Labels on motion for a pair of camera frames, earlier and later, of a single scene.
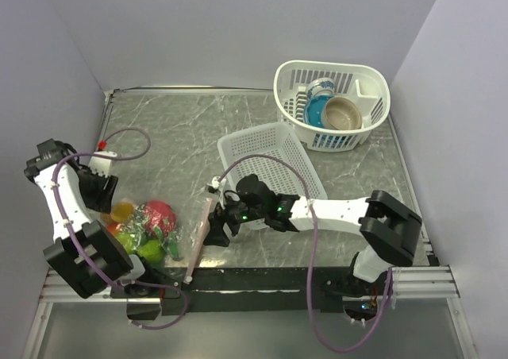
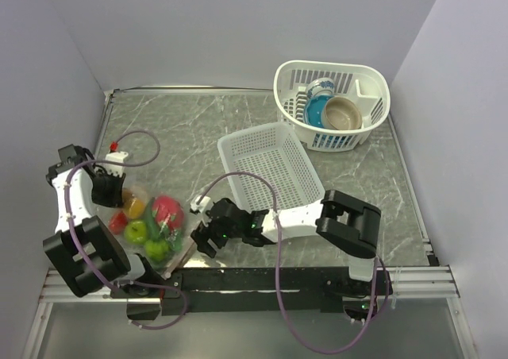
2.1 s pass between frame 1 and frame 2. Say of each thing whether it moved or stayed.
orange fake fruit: moved
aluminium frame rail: stayed
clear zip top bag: moved
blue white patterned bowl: stayed
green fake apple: moved
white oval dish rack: stayed
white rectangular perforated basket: stayed
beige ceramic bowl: stayed
